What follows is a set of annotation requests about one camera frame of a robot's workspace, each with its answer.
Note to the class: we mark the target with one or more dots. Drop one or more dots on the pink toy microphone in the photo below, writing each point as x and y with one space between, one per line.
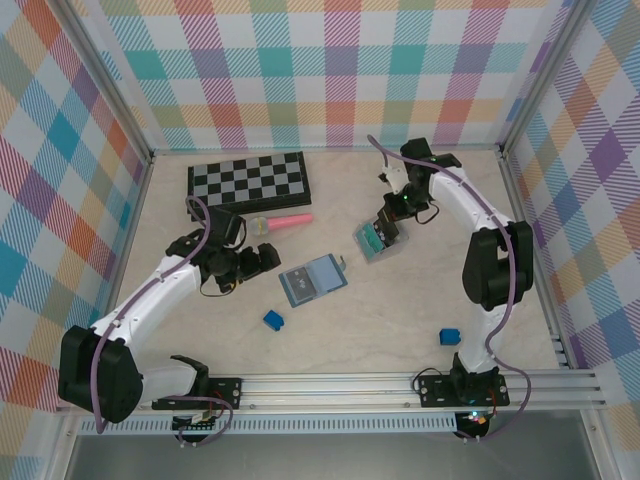
290 221

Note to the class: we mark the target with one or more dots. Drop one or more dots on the black patterned card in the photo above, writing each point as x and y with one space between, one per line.
384 236

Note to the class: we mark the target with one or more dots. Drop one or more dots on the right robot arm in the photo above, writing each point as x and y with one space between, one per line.
495 265

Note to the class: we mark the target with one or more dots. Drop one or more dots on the blue leather card holder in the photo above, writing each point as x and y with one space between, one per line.
330 272

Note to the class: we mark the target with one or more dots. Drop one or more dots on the aluminium table side rail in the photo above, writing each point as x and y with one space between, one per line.
523 215

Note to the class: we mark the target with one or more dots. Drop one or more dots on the blue toy block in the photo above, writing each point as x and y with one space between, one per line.
450 336
274 320

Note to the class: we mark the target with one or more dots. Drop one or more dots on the grey metal shelf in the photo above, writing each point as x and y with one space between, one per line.
325 460

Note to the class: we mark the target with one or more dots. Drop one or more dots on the small electronics board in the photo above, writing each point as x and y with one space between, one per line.
475 419
197 424

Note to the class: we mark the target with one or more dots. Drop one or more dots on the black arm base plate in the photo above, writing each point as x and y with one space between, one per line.
435 390
225 392

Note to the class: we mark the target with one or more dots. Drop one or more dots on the aluminium frame crossbar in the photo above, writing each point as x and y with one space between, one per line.
325 149

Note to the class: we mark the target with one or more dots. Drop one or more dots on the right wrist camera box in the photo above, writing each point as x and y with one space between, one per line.
392 177

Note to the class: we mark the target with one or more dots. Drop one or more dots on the teal card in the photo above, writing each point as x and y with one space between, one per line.
370 241

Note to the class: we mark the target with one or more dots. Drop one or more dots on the dark grey credit card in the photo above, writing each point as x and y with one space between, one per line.
299 283

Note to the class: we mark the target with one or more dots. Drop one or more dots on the aluminium mounting rail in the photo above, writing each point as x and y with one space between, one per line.
325 392

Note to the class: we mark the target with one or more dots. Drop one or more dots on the black grey chessboard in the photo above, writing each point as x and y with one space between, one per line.
247 182

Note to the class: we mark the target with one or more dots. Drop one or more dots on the aluminium frame post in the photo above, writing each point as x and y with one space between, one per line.
114 80
546 75

